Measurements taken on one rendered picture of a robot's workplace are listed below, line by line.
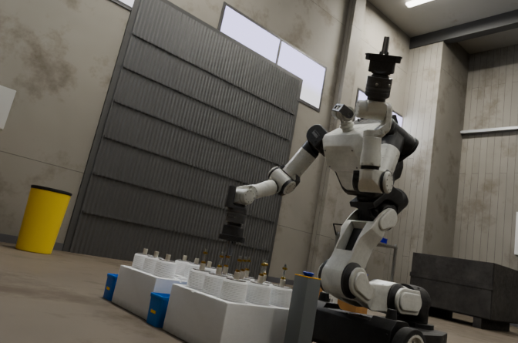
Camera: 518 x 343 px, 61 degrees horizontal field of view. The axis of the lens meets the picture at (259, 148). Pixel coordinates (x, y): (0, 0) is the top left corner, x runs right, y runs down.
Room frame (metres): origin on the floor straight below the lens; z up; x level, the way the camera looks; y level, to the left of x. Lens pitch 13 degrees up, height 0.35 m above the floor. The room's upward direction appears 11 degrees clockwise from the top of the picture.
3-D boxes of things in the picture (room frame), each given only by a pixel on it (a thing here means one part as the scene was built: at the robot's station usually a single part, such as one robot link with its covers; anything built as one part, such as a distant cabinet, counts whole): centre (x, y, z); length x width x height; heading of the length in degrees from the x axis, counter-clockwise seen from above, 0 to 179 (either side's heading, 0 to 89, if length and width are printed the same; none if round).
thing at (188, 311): (1.87, -0.03, 0.09); 0.39 x 0.39 x 0.18; 38
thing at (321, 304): (2.13, -0.72, 0.19); 0.64 x 0.52 x 0.33; 130
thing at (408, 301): (2.15, -0.75, 0.28); 0.21 x 0.20 x 0.13; 130
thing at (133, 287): (2.29, 0.30, 0.09); 0.39 x 0.39 x 0.18; 38
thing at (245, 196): (1.94, 0.05, 0.57); 0.11 x 0.11 x 0.11; 43
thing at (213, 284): (1.79, 0.06, 0.16); 0.10 x 0.10 x 0.18
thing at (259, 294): (1.77, -0.10, 0.16); 0.10 x 0.10 x 0.18
